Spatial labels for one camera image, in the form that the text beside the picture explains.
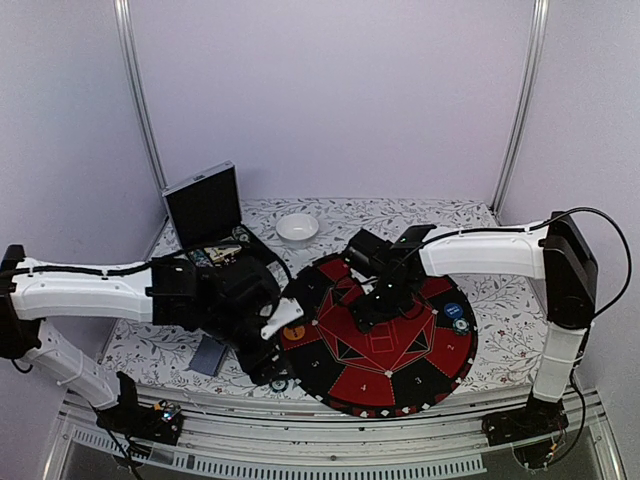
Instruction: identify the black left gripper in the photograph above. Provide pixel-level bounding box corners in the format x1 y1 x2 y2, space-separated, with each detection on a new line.
202 307 296 388

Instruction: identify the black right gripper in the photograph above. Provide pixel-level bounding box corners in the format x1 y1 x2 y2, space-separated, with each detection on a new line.
348 276 415 334

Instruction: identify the blue small blind button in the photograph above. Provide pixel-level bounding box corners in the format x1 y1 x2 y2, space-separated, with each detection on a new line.
443 302 464 321

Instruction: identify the orange big blind button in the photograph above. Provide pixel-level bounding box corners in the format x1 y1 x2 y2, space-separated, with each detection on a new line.
282 326 306 342

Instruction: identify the green fifty poker chip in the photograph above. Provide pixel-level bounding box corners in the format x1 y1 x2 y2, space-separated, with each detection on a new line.
452 318 471 336

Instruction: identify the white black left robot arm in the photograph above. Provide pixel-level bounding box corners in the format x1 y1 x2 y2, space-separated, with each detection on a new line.
1 245 303 434

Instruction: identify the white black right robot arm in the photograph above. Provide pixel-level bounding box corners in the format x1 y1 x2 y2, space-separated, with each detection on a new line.
343 212 598 436

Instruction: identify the boxed playing card deck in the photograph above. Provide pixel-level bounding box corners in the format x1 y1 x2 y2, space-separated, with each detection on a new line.
203 241 242 264

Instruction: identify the row of poker chips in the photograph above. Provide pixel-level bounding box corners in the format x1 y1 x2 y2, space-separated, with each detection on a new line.
187 249 211 267

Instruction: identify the round red black poker mat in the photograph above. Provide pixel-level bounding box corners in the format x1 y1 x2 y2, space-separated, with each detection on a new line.
279 254 478 418

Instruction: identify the aluminium poker chip case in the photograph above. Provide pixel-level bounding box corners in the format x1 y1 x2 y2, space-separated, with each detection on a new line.
162 161 277 277

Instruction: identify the white ceramic bowl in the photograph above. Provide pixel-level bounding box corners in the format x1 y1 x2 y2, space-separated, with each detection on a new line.
275 213 320 247

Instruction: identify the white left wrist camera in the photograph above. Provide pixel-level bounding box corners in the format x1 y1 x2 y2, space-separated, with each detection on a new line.
260 298 304 340

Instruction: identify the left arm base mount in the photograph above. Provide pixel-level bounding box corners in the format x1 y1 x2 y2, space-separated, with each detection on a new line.
96 372 184 446

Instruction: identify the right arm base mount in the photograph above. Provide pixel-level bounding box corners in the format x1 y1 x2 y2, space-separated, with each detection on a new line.
481 395 569 470

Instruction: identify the right aluminium frame post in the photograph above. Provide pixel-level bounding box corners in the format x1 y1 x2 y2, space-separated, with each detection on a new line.
490 0 550 217

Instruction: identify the aluminium frame post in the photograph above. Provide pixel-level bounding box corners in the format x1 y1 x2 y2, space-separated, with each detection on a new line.
113 0 167 192
490 0 550 217

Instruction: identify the left aluminium frame post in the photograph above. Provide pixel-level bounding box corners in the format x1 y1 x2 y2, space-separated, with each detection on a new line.
113 0 167 192

